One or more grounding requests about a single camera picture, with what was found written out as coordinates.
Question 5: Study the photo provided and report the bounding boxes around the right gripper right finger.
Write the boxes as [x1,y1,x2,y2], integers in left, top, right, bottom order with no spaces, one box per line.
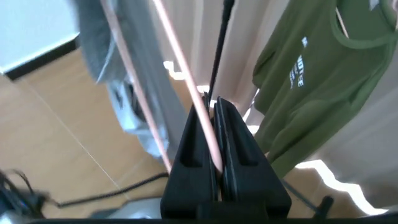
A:
[213,96,292,218]

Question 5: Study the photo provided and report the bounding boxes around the black cable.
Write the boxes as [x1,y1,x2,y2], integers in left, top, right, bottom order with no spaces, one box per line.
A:
[0,169,171,218]

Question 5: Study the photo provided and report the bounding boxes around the green long-sleeved shirt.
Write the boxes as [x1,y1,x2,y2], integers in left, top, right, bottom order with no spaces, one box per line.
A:
[251,0,398,180]

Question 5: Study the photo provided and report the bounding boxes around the black clothes rack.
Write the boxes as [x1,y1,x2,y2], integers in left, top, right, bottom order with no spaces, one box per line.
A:
[206,0,336,218]

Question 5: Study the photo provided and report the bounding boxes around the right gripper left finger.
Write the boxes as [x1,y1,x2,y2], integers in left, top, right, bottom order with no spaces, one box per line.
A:
[160,92,218,218]

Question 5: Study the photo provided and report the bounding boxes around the pale grey shorts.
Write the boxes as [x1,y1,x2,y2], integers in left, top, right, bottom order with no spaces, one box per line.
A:
[70,0,187,159]

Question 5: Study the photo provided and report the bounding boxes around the beige curtain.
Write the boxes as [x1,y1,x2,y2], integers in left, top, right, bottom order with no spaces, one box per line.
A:
[146,0,398,215]

